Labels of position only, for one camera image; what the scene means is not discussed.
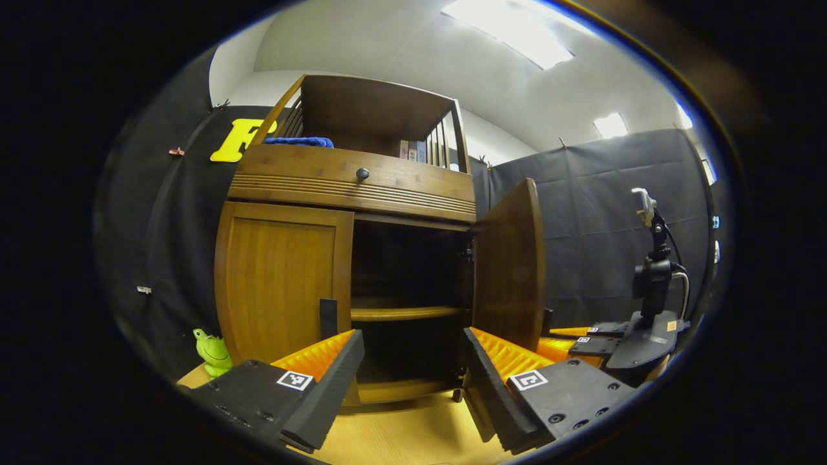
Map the green frog toy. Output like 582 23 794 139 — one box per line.
193 328 234 378

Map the large ceiling light panel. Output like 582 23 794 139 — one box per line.
443 0 576 70

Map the blue folded cloth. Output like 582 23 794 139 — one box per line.
264 136 335 149

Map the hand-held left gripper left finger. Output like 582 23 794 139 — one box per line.
187 329 366 453

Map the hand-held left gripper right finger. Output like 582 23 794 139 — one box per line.
463 326 637 455

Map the black backdrop cloth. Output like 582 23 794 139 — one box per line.
97 48 718 382

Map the small ceiling light panel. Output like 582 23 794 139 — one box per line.
593 113 629 140

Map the wooden drawer with black knob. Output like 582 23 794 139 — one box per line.
228 143 477 225

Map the wooden cabinet door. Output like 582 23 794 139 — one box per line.
214 201 362 408
472 178 547 353

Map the wooden double-door shoe cabinet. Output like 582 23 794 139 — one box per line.
213 73 547 408

